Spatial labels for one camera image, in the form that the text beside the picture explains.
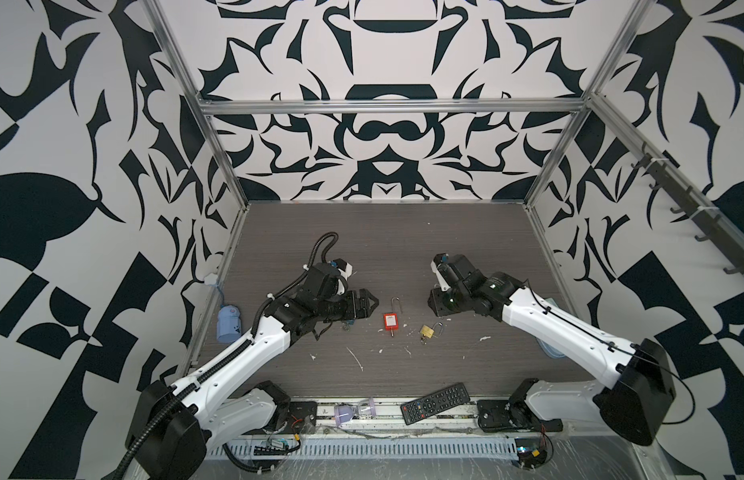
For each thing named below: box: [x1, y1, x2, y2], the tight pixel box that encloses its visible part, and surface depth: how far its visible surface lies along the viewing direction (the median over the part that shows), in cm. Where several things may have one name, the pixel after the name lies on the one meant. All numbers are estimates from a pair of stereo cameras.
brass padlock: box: [420, 321, 444, 339], surface depth 90 cm
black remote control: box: [400, 382, 470, 425], surface depth 77 cm
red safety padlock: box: [383, 296, 403, 331], surface depth 91 cm
